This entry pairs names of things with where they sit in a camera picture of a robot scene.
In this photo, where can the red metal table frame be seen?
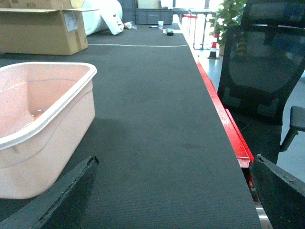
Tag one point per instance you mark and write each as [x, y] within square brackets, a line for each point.
[239, 145]

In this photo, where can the brown cardboard box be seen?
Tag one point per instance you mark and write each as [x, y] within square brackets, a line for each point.
[29, 27]

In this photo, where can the pink plastic tub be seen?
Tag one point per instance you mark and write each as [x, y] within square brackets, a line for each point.
[45, 110]

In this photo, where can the black office chair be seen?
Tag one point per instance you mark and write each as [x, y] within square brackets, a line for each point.
[264, 58]

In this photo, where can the black table mat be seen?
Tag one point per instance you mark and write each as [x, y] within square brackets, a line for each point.
[165, 160]

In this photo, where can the white paper cup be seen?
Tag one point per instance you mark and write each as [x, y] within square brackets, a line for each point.
[160, 24]

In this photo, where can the small distant traffic cone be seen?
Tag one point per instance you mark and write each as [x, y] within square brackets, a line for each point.
[213, 50]

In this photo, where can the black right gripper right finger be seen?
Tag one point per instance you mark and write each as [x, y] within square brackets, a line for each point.
[281, 194]

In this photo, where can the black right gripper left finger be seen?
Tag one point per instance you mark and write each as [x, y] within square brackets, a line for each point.
[62, 206]

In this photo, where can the green potted plant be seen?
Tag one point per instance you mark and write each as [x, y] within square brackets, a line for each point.
[229, 13]

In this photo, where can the white foam roll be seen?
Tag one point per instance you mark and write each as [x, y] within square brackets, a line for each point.
[104, 14]

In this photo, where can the grey plastic crate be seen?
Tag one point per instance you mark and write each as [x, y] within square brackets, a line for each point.
[152, 16]

